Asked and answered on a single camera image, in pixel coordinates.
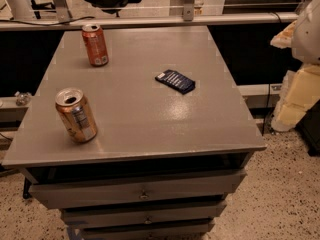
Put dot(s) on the grey metal rail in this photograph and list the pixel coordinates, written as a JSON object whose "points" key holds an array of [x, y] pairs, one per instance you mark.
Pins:
{"points": [[120, 23]]}

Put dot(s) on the grey drawer cabinet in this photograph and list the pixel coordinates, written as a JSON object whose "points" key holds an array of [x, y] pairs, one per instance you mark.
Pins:
{"points": [[144, 127]]}

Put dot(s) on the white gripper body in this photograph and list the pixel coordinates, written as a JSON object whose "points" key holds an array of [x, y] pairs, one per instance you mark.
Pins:
{"points": [[308, 37]]}

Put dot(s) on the grey drawer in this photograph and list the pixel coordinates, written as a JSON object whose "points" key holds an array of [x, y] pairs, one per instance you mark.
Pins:
{"points": [[140, 189], [148, 232], [144, 215]]}

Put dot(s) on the red coke can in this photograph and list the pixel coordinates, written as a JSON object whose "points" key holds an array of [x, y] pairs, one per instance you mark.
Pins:
{"points": [[93, 37]]}

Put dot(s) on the orange soda can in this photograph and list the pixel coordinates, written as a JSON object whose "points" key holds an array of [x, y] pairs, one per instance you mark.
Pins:
{"points": [[76, 114]]}

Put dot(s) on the bottom grey drawer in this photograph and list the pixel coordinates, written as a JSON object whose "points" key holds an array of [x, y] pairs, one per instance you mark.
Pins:
{"points": [[148, 232]]}

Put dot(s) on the middle grey drawer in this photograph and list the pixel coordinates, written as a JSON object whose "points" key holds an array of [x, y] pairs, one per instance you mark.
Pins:
{"points": [[144, 215]]}

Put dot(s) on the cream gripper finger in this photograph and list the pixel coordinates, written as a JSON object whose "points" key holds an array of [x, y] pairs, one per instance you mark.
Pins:
{"points": [[300, 91], [284, 38]]}

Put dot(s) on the crumpled clear plastic wrapper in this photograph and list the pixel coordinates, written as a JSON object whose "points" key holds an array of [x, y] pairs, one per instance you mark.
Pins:
{"points": [[22, 99]]}

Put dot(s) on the top grey drawer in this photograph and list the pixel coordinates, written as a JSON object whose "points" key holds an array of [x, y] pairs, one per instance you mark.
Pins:
{"points": [[140, 189]]}

